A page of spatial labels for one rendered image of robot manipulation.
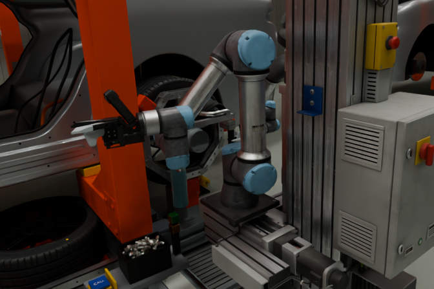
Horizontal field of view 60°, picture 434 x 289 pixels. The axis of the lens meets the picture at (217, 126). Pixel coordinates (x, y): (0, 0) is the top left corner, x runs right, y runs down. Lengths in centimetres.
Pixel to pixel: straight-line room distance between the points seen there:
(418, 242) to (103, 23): 135
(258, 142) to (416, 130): 46
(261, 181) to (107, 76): 77
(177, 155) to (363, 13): 69
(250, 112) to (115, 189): 80
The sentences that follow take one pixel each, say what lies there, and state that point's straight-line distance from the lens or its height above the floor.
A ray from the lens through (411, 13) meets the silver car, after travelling 440.
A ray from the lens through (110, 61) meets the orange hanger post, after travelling 163.
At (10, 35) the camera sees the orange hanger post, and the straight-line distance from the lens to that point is 430.
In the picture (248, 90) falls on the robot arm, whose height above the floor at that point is 128.
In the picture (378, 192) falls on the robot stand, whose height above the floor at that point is 102.
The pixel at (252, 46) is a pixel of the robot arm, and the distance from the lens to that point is 115.
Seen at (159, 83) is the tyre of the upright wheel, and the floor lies 116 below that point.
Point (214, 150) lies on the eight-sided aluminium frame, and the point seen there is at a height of 71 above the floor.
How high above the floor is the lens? 151
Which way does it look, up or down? 16 degrees down
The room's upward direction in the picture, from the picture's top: 3 degrees counter-clockwise
